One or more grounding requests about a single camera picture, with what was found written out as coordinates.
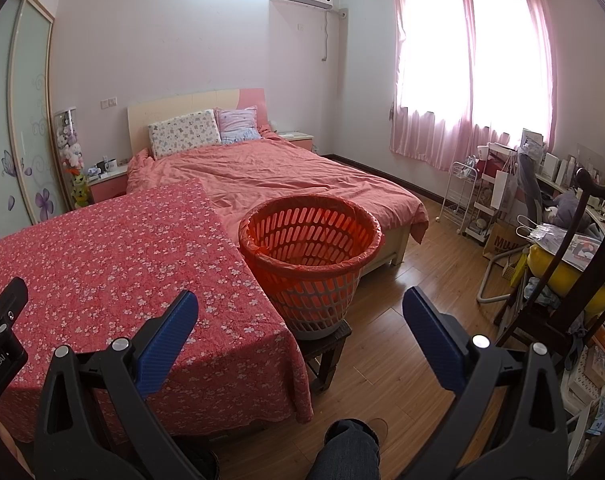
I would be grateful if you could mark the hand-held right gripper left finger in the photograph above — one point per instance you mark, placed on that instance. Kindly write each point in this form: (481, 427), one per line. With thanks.
(175, 327)

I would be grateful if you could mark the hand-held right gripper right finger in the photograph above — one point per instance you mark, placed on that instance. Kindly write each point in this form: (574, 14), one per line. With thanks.
(432, 330)

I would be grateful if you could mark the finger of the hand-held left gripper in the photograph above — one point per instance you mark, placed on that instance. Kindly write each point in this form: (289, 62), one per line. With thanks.
(5, 307)

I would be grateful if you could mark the orange plastic basket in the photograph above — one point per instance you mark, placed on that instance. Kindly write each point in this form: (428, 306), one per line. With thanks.
(307, 300)

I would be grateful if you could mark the dark wooden stool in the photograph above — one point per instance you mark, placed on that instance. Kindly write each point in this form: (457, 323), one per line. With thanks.
(327, 355)

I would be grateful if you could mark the brown shoe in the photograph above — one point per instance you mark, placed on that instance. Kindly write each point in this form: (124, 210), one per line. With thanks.
(380, 427)

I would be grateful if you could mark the brown cardboard box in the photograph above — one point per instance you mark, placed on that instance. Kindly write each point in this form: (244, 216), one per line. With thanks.
(502, 242)

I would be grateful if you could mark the white shelf trolley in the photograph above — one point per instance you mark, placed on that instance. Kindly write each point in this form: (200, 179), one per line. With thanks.
(482, 207)

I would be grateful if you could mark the yellow basin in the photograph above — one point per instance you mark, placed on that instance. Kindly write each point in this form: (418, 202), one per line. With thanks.
(557, 272)

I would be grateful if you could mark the green yellow plush toy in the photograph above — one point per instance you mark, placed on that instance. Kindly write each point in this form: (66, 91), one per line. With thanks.
(81, 190)

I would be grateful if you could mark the person's jeans leg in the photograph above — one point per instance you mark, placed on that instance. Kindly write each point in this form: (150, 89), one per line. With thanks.
(345, 455)

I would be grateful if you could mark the pink white nightstand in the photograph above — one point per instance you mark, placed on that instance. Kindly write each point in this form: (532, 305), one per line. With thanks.
(107, 187)
(302, 140)

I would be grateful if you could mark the white paper bag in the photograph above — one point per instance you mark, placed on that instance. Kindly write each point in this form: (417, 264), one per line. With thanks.
(504, 190)

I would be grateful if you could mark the clear tube of plush toys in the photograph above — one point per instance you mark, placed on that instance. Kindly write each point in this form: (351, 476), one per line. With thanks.
(68, 147)

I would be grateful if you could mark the magazine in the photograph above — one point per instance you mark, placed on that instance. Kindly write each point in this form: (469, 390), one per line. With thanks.
(587, 250)

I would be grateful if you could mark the white mug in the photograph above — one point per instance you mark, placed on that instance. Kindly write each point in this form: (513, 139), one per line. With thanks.
(111, 165)

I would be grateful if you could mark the grey office chair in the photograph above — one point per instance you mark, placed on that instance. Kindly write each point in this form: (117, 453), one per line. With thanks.
(529, 182)

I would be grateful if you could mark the bed with coral duvet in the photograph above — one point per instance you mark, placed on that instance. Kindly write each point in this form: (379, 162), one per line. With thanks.
(282, 170)

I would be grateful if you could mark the pink curtain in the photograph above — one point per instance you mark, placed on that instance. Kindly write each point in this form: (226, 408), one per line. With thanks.
(422, 137)

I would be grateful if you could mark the white floral pillow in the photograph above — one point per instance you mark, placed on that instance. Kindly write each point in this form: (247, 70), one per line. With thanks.
(185, 132)

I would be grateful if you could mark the dark wooden chair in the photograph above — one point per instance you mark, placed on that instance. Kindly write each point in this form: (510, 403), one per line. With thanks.
(579, 200)

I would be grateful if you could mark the glass wardrobe with flower print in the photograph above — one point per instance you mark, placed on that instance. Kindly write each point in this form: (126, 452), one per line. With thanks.
(30, 110)

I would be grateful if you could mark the pink striped pillow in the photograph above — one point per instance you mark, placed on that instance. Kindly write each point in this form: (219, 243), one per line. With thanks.
(236, 124)

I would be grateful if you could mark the beige pink headboard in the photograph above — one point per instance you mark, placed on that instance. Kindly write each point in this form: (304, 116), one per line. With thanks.
(182, 105)

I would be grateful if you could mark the white picture frame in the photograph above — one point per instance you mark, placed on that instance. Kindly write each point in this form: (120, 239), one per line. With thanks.
(532, 141)

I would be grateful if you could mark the white wall switch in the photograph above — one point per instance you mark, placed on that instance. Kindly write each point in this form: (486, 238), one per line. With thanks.
(108, 104)

